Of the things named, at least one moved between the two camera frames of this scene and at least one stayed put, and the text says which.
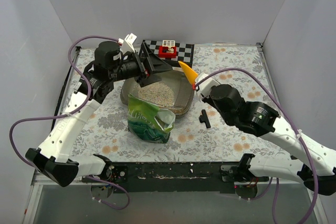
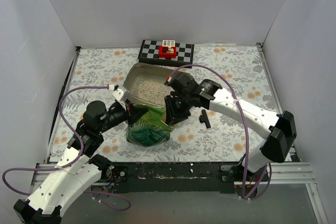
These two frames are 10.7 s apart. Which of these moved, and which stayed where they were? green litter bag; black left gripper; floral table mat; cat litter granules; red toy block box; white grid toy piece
Moved: green litter bag; black left gripper
Stayed: floral table mat; red toy block box; white grid toy piece; cat litter granules
